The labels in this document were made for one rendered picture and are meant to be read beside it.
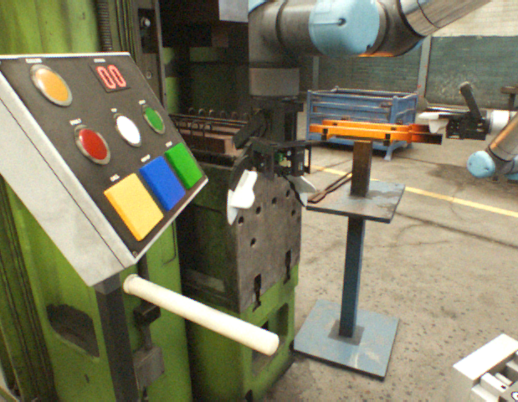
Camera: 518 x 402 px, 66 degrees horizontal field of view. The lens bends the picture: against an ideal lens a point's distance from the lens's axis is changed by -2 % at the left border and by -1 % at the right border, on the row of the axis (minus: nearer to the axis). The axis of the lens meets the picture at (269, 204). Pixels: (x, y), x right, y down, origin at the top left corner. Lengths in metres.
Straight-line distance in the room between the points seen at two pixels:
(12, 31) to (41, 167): 0.77
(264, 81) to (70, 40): 0.49
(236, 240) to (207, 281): 0.23
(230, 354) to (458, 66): 8.00
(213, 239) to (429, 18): 0.86
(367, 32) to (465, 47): 8.30
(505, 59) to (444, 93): 1.19
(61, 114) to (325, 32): 0.33
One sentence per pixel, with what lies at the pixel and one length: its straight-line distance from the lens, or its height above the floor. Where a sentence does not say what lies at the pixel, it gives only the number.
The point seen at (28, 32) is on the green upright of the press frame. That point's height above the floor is 1.25.
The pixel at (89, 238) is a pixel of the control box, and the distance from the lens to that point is 0.53.
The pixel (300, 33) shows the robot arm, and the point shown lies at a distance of 0.53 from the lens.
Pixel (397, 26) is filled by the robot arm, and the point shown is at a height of 1.23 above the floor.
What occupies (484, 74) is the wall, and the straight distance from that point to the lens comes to 8.71.
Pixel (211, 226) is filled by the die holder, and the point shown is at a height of 0.71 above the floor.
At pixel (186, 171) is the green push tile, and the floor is 1.00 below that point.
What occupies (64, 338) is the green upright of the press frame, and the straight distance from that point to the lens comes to 1.49.
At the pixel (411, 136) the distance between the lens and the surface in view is 1.36.
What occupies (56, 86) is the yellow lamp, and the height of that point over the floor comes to 1.16.
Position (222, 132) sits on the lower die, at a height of 0.99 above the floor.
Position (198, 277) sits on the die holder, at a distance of 1.31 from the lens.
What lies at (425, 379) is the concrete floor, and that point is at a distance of 1.81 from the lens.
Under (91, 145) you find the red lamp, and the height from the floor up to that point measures 1.09.
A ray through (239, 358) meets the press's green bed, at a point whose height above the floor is 0.28.
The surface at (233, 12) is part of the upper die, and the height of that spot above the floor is 1.29.
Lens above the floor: 1.20
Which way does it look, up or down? 21 degrees down
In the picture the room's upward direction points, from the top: straight up
